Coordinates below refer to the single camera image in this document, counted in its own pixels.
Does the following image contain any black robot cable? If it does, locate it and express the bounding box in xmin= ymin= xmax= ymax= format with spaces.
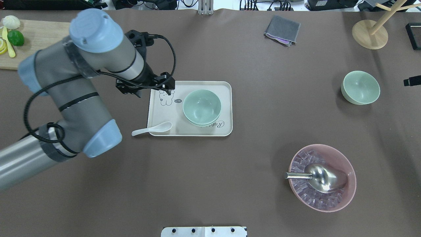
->
xmin=23 ymin=34 xmax=177 ymax=155

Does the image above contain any bamboo cutting board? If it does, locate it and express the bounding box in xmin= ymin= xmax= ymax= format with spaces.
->
xmin=0 ymin=19 xmax=70 ymax=69

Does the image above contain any white garlic bulb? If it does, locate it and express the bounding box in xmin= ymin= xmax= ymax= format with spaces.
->
xmin=2 ymin=15 xmax=21 ymax=30

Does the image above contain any white ceramic spoon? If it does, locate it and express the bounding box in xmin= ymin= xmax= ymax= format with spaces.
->
xmin=131 ymin=121 xmax=172 ymax=136

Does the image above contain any grey folded cloth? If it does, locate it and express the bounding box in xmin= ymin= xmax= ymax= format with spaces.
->
xmin=263 ymin=15 xmax=301 ymax=47

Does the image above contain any green bowl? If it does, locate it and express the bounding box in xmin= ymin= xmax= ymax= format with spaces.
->
xmin=187 ymin=118 xmax=218 ymax=127
xmin=341 ymin=70 xmax=381 ymax=105
xmin=183 ymin=90 xmax=222 ymax=122

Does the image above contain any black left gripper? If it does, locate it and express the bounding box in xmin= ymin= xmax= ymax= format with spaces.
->
xmin=145 ymin=72 xmax=175 ymax=96

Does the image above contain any black tray at edge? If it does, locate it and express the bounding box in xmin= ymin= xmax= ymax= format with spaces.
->
xmin=405 ymin=23 xmax=421 ymax=50

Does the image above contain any green bowl on tray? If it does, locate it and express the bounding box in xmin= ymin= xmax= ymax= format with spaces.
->
xmin=187 ymin=118 xmax=218 ymax=127

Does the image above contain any metal ice scoop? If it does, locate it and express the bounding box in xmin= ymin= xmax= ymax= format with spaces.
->
xmin=284 ymin=163 xmax=348 ymax=194

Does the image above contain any cream serving tray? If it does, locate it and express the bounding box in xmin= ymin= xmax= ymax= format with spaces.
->
xmin=147 ymin=81 xmax=233 ymax=137

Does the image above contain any wooden mug stand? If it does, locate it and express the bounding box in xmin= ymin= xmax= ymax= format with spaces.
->
xmin=352 ymin=0 xmax=421 ymax=50

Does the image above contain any white camera pole mount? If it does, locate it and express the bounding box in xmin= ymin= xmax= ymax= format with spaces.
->
xmin=161 ymin=226 xmax=248 ymax=237

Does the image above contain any lemon slice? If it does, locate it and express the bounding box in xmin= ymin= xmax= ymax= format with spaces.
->
xmin=0 ymin=38 xmax=8 ymax=55

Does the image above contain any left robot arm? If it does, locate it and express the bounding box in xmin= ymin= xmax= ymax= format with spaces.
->
xmin=1 ymin=9 xmax=175 ymax=191

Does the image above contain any yellow plastic knife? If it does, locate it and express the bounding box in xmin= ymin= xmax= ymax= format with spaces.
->
xmin=2 ymin=27 xmax=16 ymax=58

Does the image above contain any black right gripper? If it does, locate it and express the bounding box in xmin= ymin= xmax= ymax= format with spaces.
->
xmin=404 ymin=75 xmax=421 ymax=87

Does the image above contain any pink bowl with ice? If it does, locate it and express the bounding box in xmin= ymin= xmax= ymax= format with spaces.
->
xmin=288 ymin=144 xmax=357 ymax=212

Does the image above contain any green lime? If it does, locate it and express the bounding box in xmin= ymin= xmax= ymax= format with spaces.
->
xmin=7 ymin=30 xmax=25 ymax=46

